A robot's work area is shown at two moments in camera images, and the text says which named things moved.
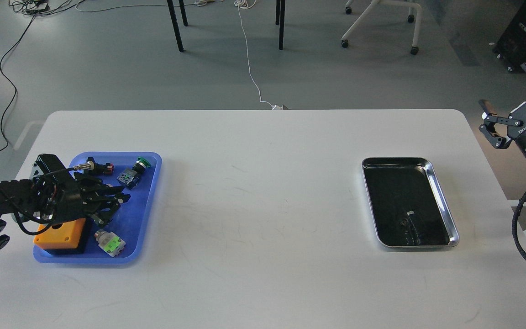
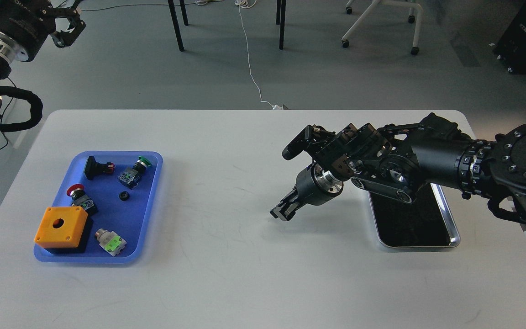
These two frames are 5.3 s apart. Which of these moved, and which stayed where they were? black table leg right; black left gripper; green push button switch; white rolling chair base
Moved: black left gripper
Stayed: black table leg right; white rolling chair base; green push button switch
